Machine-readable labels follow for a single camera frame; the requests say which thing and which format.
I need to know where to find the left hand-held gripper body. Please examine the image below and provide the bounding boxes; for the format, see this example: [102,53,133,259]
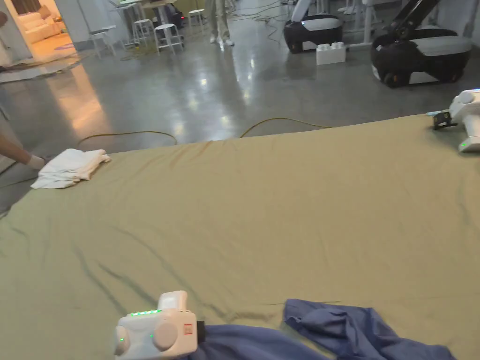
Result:
[114,290,207,357]

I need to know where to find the dark blue shirt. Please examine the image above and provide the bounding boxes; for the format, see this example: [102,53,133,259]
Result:
[193,299,457,360]

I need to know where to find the bed with beige sheet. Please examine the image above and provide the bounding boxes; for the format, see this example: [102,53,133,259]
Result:
[0,113,480,360]

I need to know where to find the folded white cloth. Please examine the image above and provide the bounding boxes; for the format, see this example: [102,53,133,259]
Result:
[30,149,112,190]

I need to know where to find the white table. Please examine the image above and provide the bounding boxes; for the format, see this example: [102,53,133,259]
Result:
[108,0,171,46]

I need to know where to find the white sofa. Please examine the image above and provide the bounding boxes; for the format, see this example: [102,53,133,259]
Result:
[18,10,65,40]

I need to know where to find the white block-shaped carton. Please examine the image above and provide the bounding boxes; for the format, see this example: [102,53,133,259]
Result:
[315,41,347,66]

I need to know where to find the black and white mobile robot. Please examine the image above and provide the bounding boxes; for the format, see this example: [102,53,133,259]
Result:
[283,0,344,54]
[370,0,473,89]

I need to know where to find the spare white hand-held gripper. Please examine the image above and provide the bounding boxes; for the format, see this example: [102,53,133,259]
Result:
[433,89,480,153]

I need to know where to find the yellow floor cable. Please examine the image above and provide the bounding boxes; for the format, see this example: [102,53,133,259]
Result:
[76,118,333,148]

